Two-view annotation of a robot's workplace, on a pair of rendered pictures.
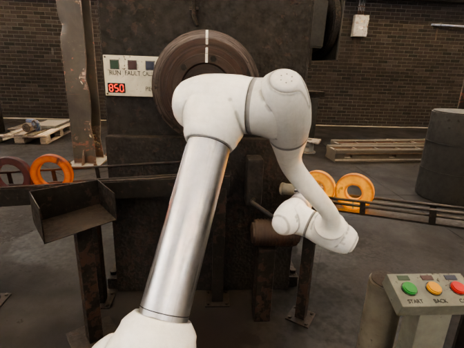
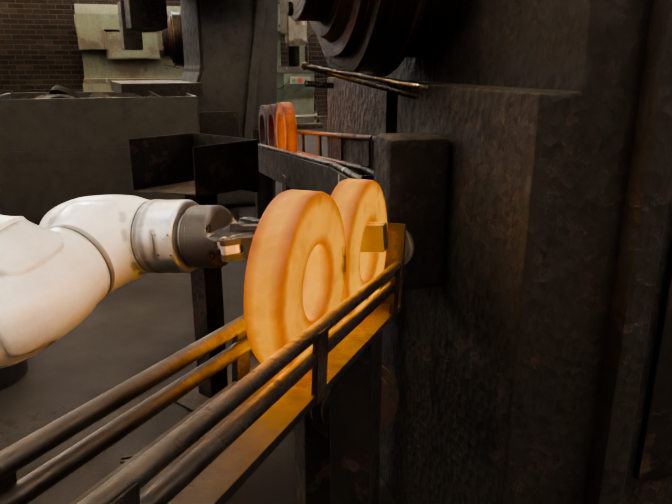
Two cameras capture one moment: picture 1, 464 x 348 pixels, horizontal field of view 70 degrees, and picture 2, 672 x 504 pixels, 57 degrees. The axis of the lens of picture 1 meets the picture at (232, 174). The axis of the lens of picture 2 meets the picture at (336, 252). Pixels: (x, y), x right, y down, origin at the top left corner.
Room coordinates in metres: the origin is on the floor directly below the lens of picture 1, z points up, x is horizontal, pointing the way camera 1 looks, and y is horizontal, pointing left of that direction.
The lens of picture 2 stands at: (1.24, -1.03, 0.90)
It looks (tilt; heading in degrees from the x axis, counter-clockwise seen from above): 17 degrees down; 79
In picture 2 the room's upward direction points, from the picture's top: straight up
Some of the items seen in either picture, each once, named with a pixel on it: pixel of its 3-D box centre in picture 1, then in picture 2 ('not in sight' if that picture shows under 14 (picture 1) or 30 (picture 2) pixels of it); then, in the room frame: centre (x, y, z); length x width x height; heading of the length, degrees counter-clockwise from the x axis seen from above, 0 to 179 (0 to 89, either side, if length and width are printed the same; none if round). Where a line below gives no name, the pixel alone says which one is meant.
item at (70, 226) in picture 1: (81, 272); (201, 273); (1.20, 0.62, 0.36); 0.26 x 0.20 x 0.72; 129
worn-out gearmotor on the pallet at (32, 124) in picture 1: (34, 124); not in sight; (5.20, 3.15, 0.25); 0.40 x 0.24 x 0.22; 4
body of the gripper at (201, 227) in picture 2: not in sight; (228, 236); (1.26, -0.30, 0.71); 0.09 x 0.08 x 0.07; 149
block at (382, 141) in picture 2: (253, 179); (410, 211); (1.55, -0.11, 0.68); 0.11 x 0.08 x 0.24; 4
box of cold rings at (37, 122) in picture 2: not in sight; (103, 155); (0.63, 2.82, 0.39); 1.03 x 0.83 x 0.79; 8
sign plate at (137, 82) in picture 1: (133, 76); not in sight; (1.60, 0.47, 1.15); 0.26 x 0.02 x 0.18; 94
